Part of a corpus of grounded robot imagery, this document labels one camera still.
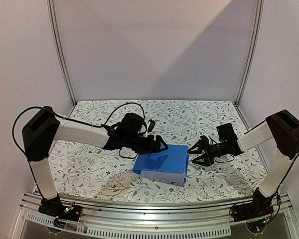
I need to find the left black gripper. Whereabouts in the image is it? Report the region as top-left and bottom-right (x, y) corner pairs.
(125, 134), (168, 155)

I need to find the blue ring binder folder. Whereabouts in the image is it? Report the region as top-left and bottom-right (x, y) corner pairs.
(133, 145), (189, 177)

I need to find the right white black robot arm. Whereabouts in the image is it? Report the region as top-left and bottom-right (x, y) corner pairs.
(188, 110), (299, 217)

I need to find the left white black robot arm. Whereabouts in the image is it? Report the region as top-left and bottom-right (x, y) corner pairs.
(22, 106), (168, 216)

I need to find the floral patterned tablecloth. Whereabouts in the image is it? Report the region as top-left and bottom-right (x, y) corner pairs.
(49, 100), (267, 204)

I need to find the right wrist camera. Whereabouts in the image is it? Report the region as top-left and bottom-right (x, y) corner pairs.
(200, 135), (214, 148)

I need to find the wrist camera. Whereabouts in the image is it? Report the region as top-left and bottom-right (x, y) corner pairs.
(144, 119), (156, 137)
(200, 135), (214, 148)

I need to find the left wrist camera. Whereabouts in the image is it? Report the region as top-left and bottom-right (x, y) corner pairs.
(144, 119), (156, 137)

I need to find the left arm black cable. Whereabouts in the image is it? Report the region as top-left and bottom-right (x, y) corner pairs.
(11, 103), (147, 160)

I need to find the aluminium front rail frame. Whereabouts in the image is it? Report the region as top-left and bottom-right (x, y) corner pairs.
(11, 192), (299, 239)

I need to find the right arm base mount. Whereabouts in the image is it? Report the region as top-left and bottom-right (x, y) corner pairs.
(229, 193), (282, 235)

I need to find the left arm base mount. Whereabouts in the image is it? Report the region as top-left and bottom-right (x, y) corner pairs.
(38, 196), (82, 229)

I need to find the right aluminium vertical post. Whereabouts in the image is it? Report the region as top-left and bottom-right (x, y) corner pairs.
(234, 0), (264, 105)

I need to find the aluminium vertical post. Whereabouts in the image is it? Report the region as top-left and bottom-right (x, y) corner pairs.
(47, 0), (77, 106)
(234, 0), (264, 105)

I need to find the left aluminium vertical post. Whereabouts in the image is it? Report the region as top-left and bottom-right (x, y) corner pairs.
(47, 0), (77, 106)

